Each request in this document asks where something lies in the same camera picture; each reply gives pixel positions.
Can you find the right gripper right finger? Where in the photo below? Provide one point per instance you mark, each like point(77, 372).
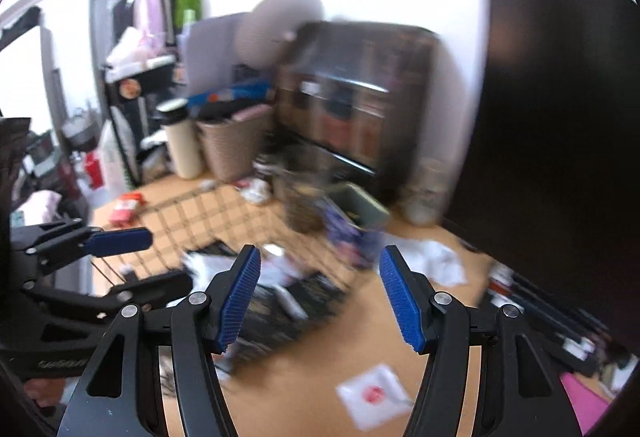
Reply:
point(519, 393)

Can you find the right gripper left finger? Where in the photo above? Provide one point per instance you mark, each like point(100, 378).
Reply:
point(119, 392)

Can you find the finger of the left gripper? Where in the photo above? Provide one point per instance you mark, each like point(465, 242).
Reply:
point(55, 245)
point(156, 292)

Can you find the white red stick packet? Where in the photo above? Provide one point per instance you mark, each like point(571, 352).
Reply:
point(280, 270)

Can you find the white square sachet red logo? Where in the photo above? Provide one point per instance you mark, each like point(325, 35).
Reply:
point(374, 397)

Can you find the person left hand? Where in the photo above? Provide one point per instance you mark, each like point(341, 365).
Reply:
point(46, 393)

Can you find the pink mouse pad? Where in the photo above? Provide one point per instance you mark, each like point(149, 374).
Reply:
point(587, 405)

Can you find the black mechanical keyboard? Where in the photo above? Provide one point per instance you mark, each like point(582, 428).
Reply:
point(570, 338)

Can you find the white crumpled cloth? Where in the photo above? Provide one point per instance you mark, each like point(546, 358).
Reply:
point(436, 261)

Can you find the cream thermos bottle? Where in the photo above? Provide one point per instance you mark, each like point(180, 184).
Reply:
point(183, 147)

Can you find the beige woven basket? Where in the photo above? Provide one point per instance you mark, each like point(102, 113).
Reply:
point(230, 146)

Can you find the clear glass jar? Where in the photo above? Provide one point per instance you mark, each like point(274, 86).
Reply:
point(305, 172)

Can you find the blue tin can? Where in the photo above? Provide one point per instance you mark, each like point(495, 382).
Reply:
point(355, 223)

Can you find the black curved monitor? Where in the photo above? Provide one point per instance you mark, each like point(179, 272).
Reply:
point(550, 183)

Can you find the white round fan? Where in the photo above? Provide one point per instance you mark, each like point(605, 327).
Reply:
point(264, 34)

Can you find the dark acrylic storage cabinet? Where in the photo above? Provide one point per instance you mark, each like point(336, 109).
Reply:
point(358, 90)

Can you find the black wire basket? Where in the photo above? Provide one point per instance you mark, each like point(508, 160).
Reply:
point(201, 230)

